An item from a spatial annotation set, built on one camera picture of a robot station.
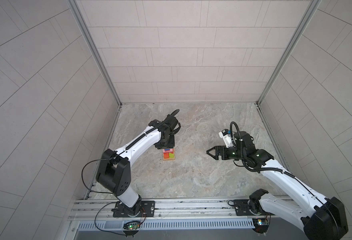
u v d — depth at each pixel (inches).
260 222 27.0
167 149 32.4
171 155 34.1
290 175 18.4
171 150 32.8
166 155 33.9
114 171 16.7
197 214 27.8
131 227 25.4
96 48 34.2
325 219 14.5
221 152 26.2
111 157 17.0
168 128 24.0
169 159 34.1
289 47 33.6
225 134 27.6
